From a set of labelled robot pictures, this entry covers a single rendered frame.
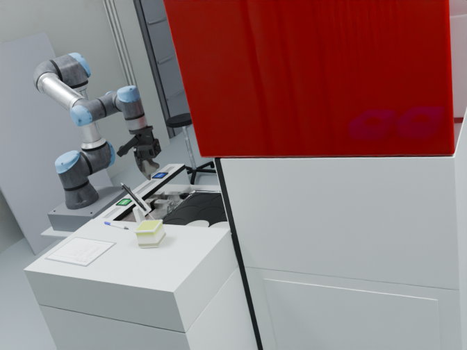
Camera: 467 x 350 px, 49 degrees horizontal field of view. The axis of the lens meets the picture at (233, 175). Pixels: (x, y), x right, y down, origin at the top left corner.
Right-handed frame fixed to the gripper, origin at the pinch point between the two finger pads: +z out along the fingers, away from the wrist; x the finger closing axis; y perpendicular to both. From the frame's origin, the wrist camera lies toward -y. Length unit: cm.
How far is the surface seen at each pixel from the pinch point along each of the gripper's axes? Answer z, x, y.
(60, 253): 11.2, -33.3, -24.0
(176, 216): 18.4, 0.8, 6.8
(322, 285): 31, -33, 65
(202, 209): 18.4, 4.7, 17.0
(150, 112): 62, 347, -147
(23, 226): 82, 135, -180
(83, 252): 11.3, -33.9, -14.3
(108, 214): 12.5, -3.5, -19.5
